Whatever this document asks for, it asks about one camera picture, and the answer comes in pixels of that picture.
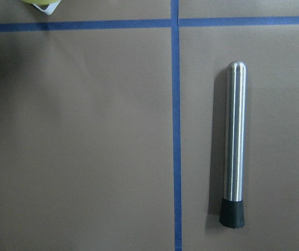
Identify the white cup rack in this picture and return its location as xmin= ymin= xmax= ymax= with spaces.
xmin=33 ymin=2 xmax=60 ymax=16

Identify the steel muddler black tip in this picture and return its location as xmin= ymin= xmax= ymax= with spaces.
xmin=219 ymin=61 xmax=247 ymax=229

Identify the yellow-green upside-down cup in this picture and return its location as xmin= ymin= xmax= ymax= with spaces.
xmin=22 ymin=0 xmax=58 ymax=5

